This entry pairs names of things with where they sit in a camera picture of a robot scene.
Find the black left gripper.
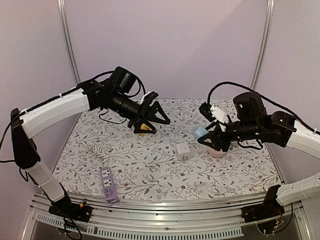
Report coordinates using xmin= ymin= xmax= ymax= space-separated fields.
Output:
xmin=109 ymin=91 xmax=171 ymax=134

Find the blue cube plug adapter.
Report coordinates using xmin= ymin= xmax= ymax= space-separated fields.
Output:
xmin=193 ymin=125 xmax=209 ymax=140

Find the white cube socket adapter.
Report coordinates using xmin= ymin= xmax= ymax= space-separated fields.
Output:
xmin=175 ymin=142 xmax=191 ymax=161

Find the purple power strip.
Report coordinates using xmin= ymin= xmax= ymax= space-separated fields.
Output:
xmin=100 ymin=167 xmax=119 ymax=203

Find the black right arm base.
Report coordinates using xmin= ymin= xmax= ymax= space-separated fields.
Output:
xmin=241 ymin=184 xmax=285 ymax=223

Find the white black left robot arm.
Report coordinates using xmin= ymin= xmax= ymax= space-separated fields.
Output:
xmin=1 ymin=66 xmax=171 ymax=217

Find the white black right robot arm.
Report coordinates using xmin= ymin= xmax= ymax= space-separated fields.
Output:
xmin=195 ymin=81 xmax=320 ymax=158

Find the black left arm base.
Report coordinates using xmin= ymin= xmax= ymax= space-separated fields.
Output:
xmin=48 ymin=193 xmax=93 ymax=223

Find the yellow cube socket adapter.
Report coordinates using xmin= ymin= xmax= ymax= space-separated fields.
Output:
xmin=139 ymin=123 xmax=151 ymax=136

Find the round pink power strip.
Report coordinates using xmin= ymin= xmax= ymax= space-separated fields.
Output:
xmin=207 ymin=147 xmax=228 ymax=158

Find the floral patterned tablecloth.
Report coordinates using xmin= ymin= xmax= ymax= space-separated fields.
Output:
xmin=53 ymin=99 xmax=281 ymax=202

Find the coiled white power cable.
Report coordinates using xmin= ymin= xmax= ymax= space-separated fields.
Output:
xmin=91 ymin=144 xmax=112 ymax=167

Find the aluminium table front rail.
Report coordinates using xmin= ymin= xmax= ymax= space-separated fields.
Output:
xmin=21 ymin=192 xmax=311 ymax=240

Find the right aluminium frame post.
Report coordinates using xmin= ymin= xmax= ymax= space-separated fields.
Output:
xmin=250 ymin=0 xmax=275 ymax=90

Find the aluminium frame post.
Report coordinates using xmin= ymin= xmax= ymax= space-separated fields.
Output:
xmin=250 ymin=0 xmax=275 ymax=90
xmin=57 ymin=0 xmax=81 ymax=84

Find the left aluminium frame post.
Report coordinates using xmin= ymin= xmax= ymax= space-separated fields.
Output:
xmin=57 ymin=0 xmax=81 ymax=84

